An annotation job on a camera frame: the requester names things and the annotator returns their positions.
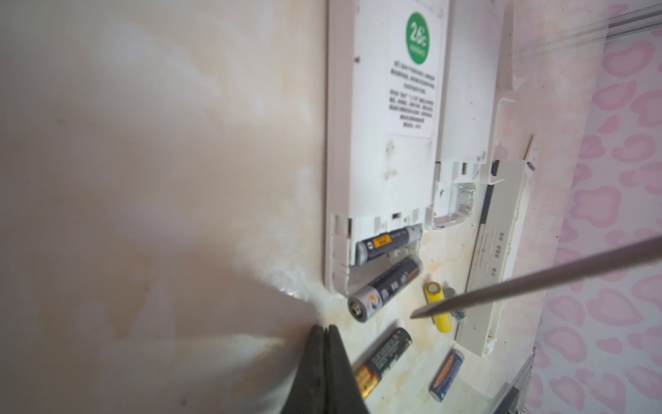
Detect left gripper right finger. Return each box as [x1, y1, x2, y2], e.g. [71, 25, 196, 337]
[324, 325, 368, 414]

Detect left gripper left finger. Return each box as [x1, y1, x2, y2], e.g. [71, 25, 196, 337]
[281, 325, 326, 414]

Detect black gold battery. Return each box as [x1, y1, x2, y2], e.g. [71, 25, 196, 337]
[354, 327, 413, 400]

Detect grey dark battery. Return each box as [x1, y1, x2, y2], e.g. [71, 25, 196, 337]
[348, 255, 423, 323]

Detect small black battery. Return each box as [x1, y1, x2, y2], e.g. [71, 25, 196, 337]
[429, 348, 465, 402]

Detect yellow battery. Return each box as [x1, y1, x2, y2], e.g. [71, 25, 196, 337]
[423, 280, 454, 334]

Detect slim white remote control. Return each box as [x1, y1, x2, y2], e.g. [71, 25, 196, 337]
[456, 160, 535, 357]

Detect grey orange battery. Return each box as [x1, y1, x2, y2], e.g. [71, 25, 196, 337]
[354, 225, 422, 267]

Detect white remote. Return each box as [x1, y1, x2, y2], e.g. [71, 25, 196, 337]
[324, 1, 450, 296]

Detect black handled screwdriver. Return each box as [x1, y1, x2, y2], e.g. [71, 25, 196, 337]
[410, 236, 661, 319]

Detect white remote angled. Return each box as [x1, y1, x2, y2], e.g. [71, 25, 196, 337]
[426, 1, 506, 231]

